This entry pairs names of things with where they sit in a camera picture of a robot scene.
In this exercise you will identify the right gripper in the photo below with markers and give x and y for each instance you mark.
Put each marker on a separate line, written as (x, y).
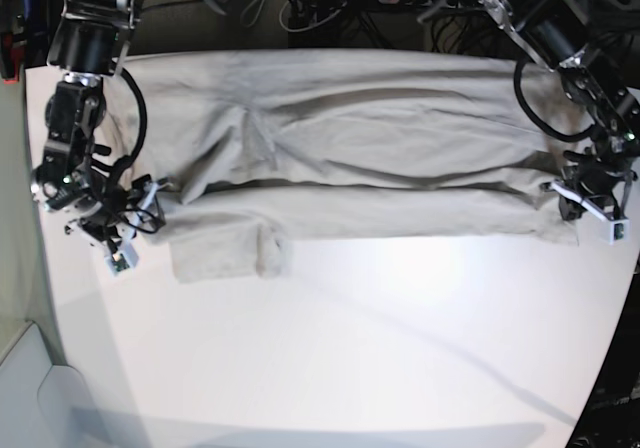
(115, 219)

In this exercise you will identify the red black clamp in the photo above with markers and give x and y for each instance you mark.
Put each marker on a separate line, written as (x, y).
(12, 56)

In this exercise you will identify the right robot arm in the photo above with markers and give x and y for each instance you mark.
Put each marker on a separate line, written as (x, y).
(89, 46)

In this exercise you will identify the beige t-shirt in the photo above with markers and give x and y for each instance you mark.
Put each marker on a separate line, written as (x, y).
(271, 147)

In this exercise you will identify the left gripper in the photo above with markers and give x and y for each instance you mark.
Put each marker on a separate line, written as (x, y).
(607, 180)

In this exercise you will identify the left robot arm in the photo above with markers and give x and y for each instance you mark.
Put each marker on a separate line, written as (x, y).
(554, 34)

